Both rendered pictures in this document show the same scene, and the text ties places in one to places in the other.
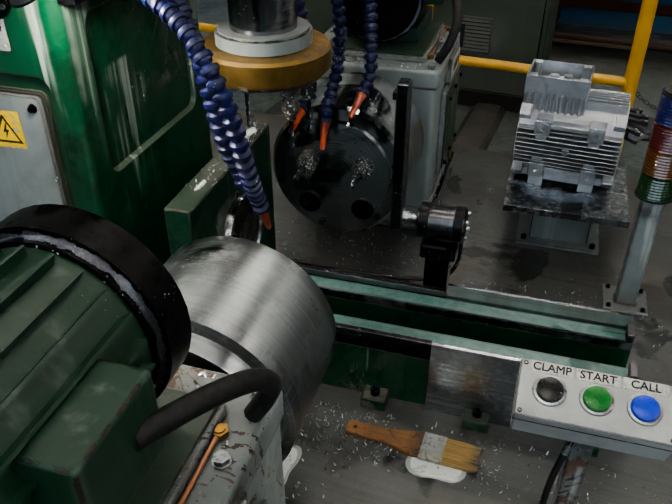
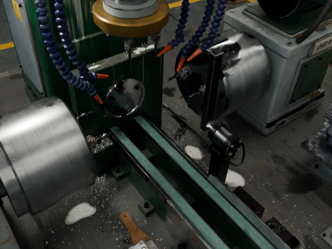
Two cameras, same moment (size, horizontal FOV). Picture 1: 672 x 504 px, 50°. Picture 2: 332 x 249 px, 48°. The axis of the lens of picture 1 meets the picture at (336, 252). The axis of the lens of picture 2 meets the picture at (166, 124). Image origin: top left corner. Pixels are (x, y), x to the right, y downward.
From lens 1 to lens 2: 0.57 m
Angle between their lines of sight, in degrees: 29
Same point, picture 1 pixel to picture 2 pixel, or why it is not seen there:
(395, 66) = (269, 35)
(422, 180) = (268, 106)
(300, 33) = (138, 8)
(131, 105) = (80, 15)
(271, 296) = (48, 140)
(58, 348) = not seen: outside the picture
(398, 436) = (137, 233)
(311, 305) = (73, 153)
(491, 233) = (301, 154)
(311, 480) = (85, 228)
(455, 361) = (175, 216)
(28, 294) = not seen: outside the picture
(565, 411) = not seen: outside the picture
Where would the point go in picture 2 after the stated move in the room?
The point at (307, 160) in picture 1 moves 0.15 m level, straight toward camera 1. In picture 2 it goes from (182, 72) to (153, 97)
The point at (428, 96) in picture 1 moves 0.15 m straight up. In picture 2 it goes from (281, 61) to (294, 15)
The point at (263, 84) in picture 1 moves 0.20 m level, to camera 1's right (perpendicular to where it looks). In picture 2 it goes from (106, 30) to (179, 63)
